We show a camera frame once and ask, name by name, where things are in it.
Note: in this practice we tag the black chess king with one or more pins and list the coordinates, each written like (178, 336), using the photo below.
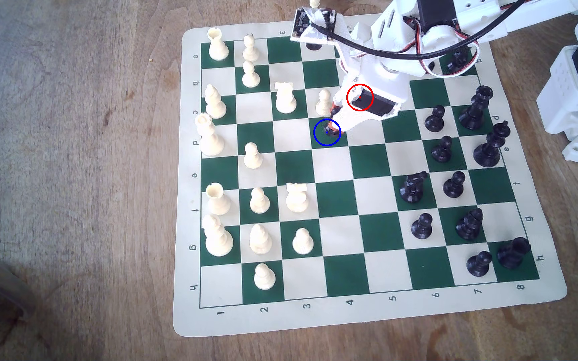
(488, 150)

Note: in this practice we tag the black chess queen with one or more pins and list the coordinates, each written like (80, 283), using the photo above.
(473, 113)

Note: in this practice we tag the black chess bishop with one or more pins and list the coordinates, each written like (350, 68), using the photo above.
(469, 226)

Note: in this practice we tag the black chess rook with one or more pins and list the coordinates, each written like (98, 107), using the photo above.
(513, 254)

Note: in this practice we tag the white chess knight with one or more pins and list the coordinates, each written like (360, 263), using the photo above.
(285, 99)
(297, 198)

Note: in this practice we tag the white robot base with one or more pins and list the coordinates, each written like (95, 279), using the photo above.
(570, 88)

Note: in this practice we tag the white chess bishop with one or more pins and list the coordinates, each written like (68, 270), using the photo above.
(260, 240)
(214, 104)

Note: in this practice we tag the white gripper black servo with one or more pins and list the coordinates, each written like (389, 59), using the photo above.
(376, 105)

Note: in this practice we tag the white chess pawn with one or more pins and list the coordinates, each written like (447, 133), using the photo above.
(314, 3)
(264, 278)
(259, 202)
(253, 157)
(302, 243)
(250, 76)
(250, 49)
(323, 104)

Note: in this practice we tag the green and cream chess mat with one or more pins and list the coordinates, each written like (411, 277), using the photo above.
(336, 198)

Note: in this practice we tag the white chess king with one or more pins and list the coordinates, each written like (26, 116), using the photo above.
(217, 239)

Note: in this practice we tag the black chess knight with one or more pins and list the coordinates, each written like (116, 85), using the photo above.
(457, 60)
(412, 189)

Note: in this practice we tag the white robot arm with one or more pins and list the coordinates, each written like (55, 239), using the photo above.
(399, 15)

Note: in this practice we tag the white chess rook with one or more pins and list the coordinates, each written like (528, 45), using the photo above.
(217, 45)
(217, 200)

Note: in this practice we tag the arm camera board with mount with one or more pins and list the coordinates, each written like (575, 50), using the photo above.
(309, 20)

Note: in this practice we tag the white chess queen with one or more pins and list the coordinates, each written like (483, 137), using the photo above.
(210, 138)

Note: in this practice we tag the black chess pawn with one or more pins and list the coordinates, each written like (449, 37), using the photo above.
(442, 151)
(479, 265)
(434, 121)
(328, 132)
(422, 227)
(453, 186)

